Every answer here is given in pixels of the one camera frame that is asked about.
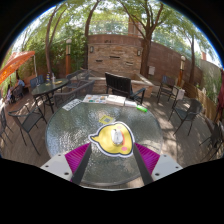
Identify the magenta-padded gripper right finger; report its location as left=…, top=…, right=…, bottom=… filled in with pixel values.
left=132, top=142, right=184, bottom=186

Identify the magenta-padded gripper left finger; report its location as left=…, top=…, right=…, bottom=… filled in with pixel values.
left=39, top=143, right=93, bottom=186

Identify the white computer mouse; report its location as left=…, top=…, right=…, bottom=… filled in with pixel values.
left=110, top=128, right=124, bottom=146

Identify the yellow duck-shaped mouse pad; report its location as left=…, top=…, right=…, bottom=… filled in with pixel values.
left=88, top=121, right=136, bottom=158

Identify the small yellow card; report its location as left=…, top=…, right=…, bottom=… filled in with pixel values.
left=98, top=114, right=117, bottom=125

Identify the green marker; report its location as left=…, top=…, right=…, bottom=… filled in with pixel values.
left=135, top=105, right=148, bottom=113

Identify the small white flat box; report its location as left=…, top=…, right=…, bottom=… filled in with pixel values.
left=124, top=99, right=138, bottom=108

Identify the black metal mesh chair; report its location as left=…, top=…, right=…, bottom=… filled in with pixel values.
left=8, top=104, right=48, bottom=156
left=199, top=121, right=224, bottom=158
left=168, top=98, right=204, bottom=136
left=0, top=106, right=13, bottom=148

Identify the colourful printed sheet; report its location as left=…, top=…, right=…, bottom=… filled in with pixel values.
left=82, top=94, right=109, bottom=105

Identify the large white box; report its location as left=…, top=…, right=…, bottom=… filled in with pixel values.
left=105, top=94, right=127, bottom=107

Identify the dark patio table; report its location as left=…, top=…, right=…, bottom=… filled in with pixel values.
left=30, top=78, right=69, bottom=114

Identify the dark metal patio chair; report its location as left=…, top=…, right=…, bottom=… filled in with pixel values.
left=156, top=74, right=179, bottom=104

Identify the black slatted chair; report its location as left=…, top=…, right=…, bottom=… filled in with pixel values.
left=104, top=72, right=147, bottom=105

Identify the blue slatted chair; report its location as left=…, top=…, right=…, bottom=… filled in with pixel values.
left=29, top=74, right=45, bottom=89

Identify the person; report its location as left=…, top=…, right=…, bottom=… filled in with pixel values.
left=14, top=77, right=26, bottom=89

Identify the tree with brown trunk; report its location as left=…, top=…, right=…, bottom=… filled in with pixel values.
left=83, top=0, right=101, bottom=69
left=119, top=0, right=166, bottom=78
left=188, top=33, right=198, bottom=84
left=44, top=6, right=68, bottom=76

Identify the orange patio umbrella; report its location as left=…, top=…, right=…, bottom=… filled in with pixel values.
left=0, top=50, right=36, bottom=86

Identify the wooden lamp post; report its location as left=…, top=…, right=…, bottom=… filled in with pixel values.
left=179, top=55, right=186, bottom=87
left=65, top=38, right=73, bottom=76

